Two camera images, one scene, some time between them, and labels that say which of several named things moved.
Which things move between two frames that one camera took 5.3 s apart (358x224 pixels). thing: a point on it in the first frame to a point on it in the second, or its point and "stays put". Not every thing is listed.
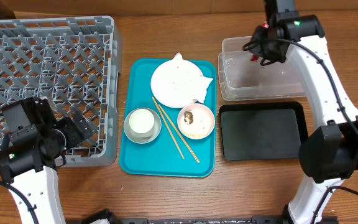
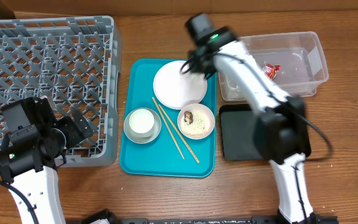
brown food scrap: [188, 117] stays put
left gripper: [67, 124] stays put
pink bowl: [196, 121] stays put
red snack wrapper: [255, 57] to [271, 71]
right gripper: [266, 57] to [198, 64]
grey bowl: [142, 126] stays put
